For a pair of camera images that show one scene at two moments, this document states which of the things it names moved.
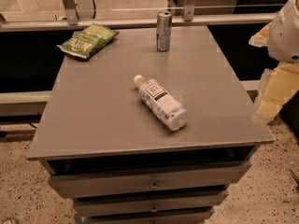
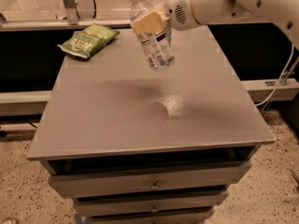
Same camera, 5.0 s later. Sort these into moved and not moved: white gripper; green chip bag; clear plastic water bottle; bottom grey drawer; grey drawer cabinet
Moved: white gripper; clear plastic water bottle
Not moved: grey drawer cabinet; bottom grey drawer; green chip bag
